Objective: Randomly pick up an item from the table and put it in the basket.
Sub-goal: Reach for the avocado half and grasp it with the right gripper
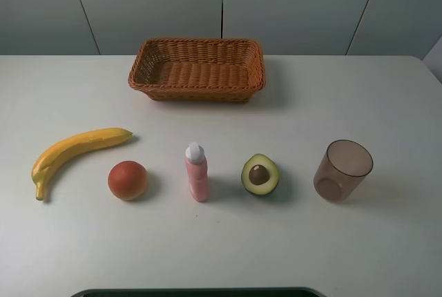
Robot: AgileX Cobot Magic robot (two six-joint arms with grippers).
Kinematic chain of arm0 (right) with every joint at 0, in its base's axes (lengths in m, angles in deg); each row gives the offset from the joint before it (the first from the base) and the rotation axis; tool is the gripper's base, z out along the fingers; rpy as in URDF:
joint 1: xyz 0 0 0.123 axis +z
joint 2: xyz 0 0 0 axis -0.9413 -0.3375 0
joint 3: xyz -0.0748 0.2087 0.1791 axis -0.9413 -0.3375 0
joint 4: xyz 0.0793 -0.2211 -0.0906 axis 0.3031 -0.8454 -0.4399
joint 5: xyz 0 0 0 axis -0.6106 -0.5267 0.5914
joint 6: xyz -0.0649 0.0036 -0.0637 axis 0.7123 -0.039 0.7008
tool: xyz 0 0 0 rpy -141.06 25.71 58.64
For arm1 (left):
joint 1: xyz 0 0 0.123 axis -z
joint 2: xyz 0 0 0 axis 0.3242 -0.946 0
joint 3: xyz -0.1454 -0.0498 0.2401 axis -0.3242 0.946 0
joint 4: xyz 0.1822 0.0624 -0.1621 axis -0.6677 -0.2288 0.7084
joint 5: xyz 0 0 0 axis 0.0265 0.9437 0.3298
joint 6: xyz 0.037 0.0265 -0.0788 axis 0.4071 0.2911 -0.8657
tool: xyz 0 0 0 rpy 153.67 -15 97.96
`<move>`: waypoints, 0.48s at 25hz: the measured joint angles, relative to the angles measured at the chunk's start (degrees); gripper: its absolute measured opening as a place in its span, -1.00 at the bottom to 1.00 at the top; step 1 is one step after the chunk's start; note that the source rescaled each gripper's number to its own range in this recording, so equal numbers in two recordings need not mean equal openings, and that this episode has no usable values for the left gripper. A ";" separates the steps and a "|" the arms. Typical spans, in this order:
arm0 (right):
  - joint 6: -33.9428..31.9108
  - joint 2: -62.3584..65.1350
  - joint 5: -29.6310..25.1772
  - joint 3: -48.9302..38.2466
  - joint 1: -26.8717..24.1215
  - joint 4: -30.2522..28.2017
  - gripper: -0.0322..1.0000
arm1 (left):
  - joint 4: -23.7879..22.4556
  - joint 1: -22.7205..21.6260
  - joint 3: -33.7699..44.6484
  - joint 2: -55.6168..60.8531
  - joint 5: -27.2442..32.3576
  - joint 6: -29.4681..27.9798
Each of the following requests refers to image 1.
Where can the halved avocado with pit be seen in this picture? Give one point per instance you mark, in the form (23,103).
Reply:
(260,175)

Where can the brown wicker basket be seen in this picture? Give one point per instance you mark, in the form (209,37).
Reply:
(214,70)

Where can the pink bottle white cap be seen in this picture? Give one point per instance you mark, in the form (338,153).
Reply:
(197,171)

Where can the orange red round fruit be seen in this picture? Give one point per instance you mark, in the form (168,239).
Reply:
(128,180)

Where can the brown translucent plastic cup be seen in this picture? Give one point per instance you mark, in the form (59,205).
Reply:
(343,167)

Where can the yellow banana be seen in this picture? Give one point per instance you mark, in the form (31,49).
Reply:
(54,157)

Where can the black tray edge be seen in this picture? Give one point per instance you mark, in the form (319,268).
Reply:
(200,292)

